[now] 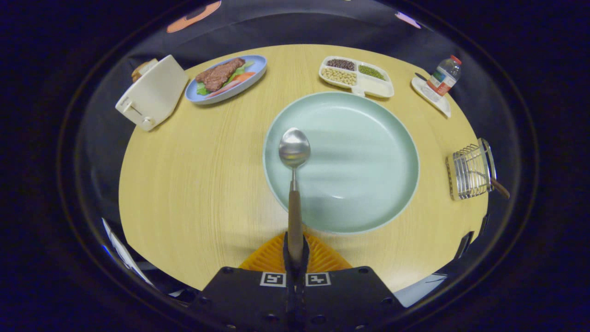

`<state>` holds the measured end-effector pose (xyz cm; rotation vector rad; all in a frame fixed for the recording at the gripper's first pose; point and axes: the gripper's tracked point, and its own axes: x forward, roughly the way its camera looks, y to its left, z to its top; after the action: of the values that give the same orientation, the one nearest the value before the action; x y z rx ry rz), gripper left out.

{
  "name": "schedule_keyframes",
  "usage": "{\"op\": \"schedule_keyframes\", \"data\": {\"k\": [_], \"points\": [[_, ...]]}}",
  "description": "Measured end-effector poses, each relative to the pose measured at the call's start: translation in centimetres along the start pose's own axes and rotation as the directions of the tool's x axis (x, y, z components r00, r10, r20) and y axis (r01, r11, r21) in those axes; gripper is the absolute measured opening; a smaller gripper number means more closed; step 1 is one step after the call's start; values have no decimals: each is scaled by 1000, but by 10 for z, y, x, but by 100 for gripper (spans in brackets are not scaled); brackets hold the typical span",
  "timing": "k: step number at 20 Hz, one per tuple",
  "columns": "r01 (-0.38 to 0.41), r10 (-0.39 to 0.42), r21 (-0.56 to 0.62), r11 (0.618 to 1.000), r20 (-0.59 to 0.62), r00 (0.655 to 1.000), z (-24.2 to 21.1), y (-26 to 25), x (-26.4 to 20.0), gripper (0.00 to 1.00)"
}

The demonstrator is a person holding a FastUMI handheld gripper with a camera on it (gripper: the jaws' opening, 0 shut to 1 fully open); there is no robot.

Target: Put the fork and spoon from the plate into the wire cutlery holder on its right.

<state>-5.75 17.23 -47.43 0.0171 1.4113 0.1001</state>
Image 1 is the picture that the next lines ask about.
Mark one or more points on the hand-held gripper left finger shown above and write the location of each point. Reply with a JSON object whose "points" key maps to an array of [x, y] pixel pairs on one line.
{"points": [[244, 299]]}

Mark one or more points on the green lettuce leaf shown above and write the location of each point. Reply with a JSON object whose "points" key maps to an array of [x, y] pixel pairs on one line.
{"points": [[245, 67]]}

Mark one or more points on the blue oval plate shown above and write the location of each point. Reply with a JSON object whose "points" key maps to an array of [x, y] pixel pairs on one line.
{"points": [[258, 64]]}

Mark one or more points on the bread slice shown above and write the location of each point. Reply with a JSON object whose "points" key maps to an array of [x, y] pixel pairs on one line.
{"points": [[142, 69]]}

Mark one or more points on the white divided dish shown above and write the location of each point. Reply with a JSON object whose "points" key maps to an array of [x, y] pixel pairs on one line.
{"points": [[375, 86]]}

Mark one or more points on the white toaster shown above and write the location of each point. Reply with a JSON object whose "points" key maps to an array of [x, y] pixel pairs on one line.
{"points": [[154, 94]]}

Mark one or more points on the orange carrot slice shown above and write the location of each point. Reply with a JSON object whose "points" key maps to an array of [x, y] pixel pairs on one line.
{"points": [[244, 76]]}

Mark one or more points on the pile of yellow soybeans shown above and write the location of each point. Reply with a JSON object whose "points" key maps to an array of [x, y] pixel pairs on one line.
{"points": [[339, 76]]}

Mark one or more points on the light green round plate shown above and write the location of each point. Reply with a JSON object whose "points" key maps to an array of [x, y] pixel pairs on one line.
{"points": [[359, 161]]}

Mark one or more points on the pile of red beans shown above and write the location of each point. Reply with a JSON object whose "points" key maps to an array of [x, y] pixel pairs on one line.
{"points": [[341, 64]]}

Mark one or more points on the brown steak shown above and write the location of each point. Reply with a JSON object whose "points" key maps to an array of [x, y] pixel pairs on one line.
{"points": [[219, 74]]}

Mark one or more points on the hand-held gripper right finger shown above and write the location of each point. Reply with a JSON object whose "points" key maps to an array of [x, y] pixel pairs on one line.
{"points": [[345, 299]]}

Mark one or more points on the pile of green beans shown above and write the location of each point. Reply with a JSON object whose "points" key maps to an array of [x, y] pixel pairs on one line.
{"points": [[371, 72]]}

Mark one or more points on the white square coaster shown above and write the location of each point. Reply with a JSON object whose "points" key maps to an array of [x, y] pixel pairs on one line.
{"points": [[435, 99]]}

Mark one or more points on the clear bottle with red cap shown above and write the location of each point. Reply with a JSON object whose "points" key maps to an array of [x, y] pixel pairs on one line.
{"points": [[441, 78]]}

